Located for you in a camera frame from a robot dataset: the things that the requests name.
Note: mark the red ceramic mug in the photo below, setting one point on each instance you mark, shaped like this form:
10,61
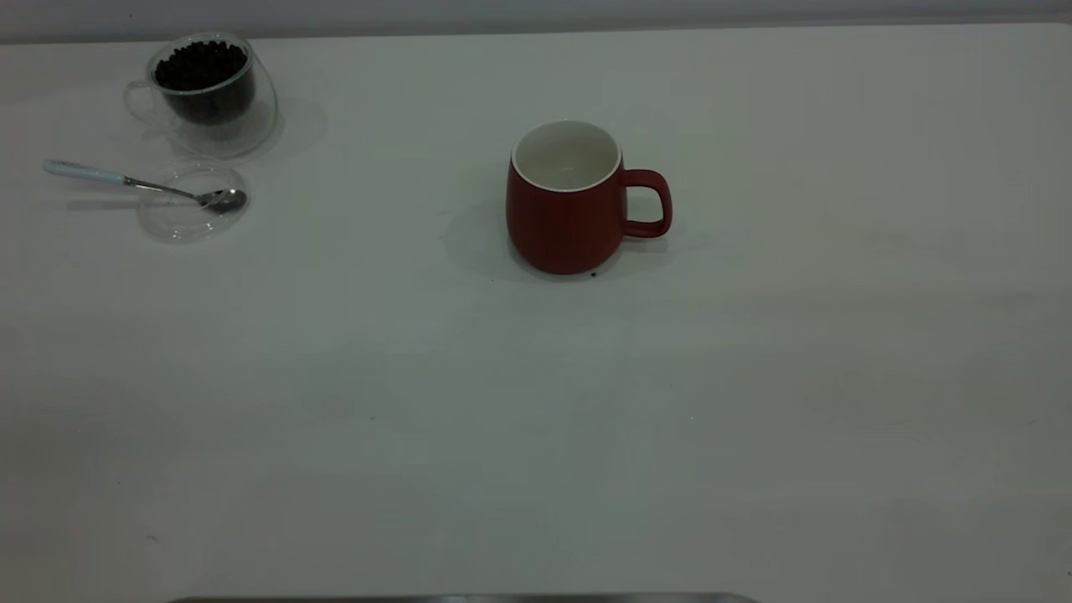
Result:
561,226

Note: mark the clear glass saucer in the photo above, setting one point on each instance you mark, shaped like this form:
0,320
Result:
180,222

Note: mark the clear glass cup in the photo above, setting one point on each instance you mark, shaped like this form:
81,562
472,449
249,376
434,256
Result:
243,117

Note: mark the dark coffee beans pile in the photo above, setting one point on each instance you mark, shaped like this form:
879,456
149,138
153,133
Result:
203,75

